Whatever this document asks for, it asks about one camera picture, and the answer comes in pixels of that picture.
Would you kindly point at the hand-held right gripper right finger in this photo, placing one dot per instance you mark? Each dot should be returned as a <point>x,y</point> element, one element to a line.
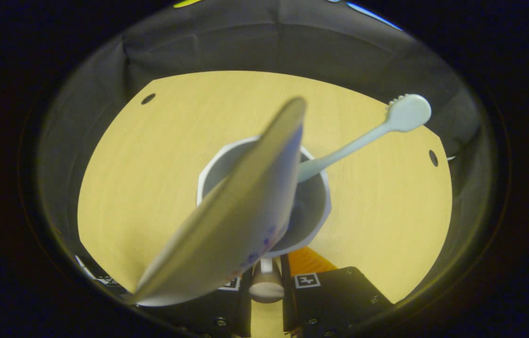
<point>339,300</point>

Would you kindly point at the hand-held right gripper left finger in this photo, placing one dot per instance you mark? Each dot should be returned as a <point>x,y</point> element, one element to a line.
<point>217,314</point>

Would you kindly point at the white cup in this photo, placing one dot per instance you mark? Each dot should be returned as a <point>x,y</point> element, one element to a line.
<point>309,211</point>

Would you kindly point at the white toothpaste tube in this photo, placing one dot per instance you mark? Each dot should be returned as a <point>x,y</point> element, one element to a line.
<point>236,211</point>

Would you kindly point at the pale toothbrush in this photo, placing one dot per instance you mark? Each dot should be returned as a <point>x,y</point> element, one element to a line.
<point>405,115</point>

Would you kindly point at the black backdrop cloth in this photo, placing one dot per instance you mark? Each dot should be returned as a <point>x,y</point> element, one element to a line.
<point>245,42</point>

